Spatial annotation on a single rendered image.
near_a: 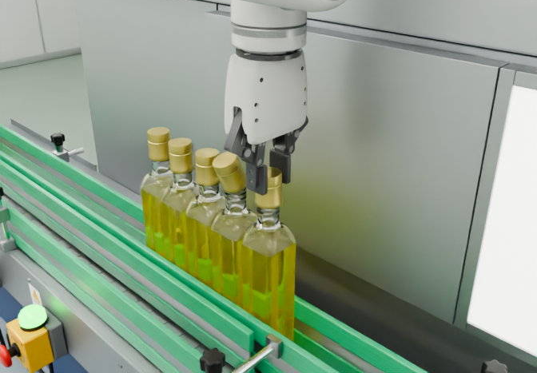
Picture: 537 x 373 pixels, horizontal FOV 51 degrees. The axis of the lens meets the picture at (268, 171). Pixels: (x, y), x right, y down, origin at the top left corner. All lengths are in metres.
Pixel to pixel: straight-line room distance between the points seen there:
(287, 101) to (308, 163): 0.18
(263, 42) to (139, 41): 0.55
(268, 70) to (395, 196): 0.24
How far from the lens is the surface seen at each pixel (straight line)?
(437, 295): 0.77
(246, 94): 0.62
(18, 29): 6.97
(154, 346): 0.83
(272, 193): 0.70
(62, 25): 7.18
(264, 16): 0.60
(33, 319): 1.04
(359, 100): 0.73
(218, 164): 0.72
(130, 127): 1.24
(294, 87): 0.66
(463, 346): 0.84
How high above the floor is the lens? 1.64
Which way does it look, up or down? 26 degrees down
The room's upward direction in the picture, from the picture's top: straight up
